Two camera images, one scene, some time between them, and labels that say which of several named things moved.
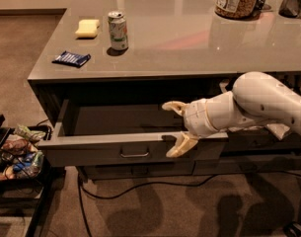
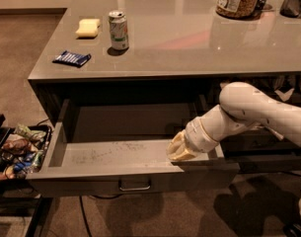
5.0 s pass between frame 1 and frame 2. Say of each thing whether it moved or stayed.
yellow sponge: stayed
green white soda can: stayed
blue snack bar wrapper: stayed
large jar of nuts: stayed
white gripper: moved
